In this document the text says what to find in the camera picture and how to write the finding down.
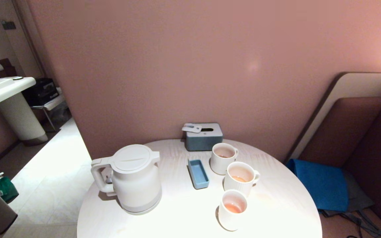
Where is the black box appliance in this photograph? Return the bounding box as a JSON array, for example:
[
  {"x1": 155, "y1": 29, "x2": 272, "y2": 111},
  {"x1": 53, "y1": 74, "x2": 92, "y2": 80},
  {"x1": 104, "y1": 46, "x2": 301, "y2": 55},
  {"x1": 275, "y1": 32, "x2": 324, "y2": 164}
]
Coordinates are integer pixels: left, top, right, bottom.
[{"x1": 23, "y1": 78, "x2": 60, "y2": 106}]

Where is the grey bag with straps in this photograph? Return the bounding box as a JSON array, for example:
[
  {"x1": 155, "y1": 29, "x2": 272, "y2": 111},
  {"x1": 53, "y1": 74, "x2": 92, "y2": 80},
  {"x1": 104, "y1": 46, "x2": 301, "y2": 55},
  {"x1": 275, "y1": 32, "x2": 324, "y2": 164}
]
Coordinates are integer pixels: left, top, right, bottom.
[{"x1": 319, "y1": 170, "x2": 381, "y2": 237}]

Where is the grey-blue tissue box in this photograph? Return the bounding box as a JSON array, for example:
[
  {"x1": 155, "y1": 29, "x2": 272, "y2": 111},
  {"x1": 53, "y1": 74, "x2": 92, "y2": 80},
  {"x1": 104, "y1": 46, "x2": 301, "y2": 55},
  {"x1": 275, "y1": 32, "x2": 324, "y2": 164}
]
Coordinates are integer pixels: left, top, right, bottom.
[{"x1": 184, "y1": 123, "x2": 224, "y2": 151}]

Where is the brown wooden holder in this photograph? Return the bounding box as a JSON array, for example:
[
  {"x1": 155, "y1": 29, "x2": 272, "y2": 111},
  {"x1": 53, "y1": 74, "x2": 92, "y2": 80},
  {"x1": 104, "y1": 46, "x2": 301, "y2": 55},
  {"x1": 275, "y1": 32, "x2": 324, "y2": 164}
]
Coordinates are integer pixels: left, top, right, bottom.
[{"x1": 0, "y1": 58, "x2": 18, "y2": 79}]

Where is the small blue rectangular tray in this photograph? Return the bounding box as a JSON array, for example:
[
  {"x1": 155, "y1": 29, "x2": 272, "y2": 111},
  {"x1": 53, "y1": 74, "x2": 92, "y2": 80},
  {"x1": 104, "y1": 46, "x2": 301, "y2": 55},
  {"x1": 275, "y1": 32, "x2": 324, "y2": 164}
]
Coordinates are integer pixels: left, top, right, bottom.
[{"x1": 187, "y1": 159, "x2": 210, "y2": 189}]

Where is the green bag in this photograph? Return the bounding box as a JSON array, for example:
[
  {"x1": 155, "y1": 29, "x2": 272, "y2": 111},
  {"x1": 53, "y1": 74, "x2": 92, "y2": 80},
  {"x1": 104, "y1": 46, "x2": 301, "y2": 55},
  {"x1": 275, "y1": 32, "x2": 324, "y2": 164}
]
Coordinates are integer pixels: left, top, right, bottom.
[{"x1": 0, "y1": 172, "x2": 20, "y2": 203}]

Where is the white electric kettle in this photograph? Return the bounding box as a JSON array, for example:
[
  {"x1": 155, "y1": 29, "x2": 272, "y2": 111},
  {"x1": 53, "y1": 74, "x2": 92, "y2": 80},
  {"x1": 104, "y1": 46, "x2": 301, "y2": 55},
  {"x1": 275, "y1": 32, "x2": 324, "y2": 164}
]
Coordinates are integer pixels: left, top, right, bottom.
[{"x1": 91, "y1": 144, "x2": 162, "y2": 215}]

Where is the beige backrest panel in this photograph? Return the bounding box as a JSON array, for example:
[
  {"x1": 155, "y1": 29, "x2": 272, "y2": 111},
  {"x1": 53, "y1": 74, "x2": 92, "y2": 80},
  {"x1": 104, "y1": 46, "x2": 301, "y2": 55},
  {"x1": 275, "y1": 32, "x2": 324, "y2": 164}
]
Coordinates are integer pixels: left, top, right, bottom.
[{"x1": 285, "y1": 71, "x2": 381, "y2": 162}]

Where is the brown upholstered bench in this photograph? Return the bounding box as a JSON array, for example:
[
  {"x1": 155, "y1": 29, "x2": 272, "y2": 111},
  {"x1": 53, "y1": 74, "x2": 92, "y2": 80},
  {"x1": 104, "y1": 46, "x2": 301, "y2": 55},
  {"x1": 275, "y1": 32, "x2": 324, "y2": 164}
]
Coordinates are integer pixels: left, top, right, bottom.
[{"x1": 298, "y1": 97, "x2": 381, "y2": 238}]

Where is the metal stool with white top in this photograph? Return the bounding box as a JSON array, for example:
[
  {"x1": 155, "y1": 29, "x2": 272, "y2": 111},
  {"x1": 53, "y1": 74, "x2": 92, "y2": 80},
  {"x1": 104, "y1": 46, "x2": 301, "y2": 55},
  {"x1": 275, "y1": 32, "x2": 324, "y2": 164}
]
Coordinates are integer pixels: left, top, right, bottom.
[{"x1": 30, "y1": 94, "x2": 72, "y2": 133}]

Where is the white ribbed ceramic mug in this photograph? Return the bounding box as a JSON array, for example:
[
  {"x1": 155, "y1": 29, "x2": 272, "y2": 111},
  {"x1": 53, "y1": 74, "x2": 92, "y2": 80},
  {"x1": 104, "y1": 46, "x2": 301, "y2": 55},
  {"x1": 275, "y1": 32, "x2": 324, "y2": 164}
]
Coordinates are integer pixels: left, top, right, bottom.
[
  {"x1": 210, "y1": 142, "x2": 238, "y2": 175},
  {"x1": 223, "y1": 161, "x2": 260, "y2": 195},
  {"x1": 217, "y1": 189, "x2": 247, "y2": 231}
]

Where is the blue cloth bag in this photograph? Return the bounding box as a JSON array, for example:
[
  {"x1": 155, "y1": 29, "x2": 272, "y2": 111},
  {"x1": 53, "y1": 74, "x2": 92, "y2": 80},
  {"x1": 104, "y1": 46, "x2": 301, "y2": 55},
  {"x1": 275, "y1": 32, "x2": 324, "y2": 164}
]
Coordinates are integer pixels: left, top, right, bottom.
[{"x1": 286, "y1": 159, "x2": 349, "y2": 212}]

